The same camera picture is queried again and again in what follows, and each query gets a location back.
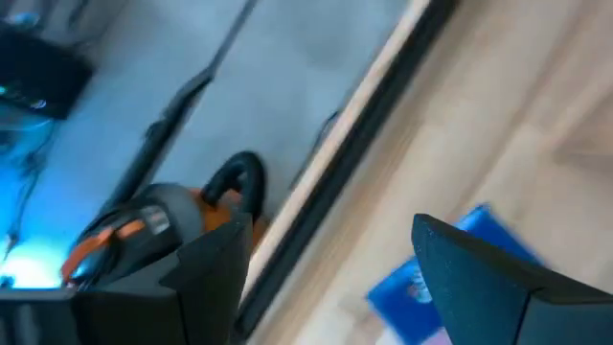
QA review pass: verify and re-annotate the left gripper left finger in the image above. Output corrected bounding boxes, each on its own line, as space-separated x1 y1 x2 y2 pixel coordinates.
0 213 255 345

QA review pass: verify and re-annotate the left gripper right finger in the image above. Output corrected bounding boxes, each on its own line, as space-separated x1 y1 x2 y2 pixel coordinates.
411 213 613 345

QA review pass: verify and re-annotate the blue Frosted Flakes cereal box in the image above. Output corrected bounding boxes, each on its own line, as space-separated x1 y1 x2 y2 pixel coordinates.
366 203 545 345

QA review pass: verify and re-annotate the orange and black shop vacuum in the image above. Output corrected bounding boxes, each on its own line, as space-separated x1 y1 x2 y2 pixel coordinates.
59 181 269 291

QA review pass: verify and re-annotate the black equipment box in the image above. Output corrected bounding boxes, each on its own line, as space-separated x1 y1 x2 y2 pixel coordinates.
0 28 95 121

